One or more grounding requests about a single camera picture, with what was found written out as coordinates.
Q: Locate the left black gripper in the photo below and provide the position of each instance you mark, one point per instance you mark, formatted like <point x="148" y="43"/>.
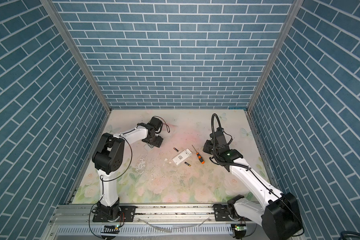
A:
<point x="157" y="142"/>

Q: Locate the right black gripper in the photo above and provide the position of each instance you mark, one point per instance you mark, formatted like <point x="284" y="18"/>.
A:
<point x="207" y="144"/>

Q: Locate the orange black screwdriver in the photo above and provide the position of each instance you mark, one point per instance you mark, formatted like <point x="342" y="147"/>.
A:
<point x="199" y="155"/>

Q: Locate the white air conditioner remote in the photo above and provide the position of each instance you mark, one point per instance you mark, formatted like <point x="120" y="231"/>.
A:
<point x="182" y="156"/>

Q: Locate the grey buttoned remote control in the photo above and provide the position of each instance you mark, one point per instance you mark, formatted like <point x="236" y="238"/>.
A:
<point x="148" y="147"/>

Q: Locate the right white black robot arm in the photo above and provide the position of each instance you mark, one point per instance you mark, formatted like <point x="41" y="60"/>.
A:
<point x="277" y="213"/>

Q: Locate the right green circuit board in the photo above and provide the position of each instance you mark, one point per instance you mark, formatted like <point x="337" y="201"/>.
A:
<point x="239" y="230"/>

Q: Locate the green circuit board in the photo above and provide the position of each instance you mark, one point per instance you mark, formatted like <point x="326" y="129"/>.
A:
<point x="110" y="229"/>
<point x="239" y="230"/>

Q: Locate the left green circuit board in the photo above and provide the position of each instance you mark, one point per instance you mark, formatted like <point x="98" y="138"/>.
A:
<point x="110" y="229"/>

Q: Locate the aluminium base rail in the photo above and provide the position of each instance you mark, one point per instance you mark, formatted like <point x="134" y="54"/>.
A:
<point x="143" y="221"/>

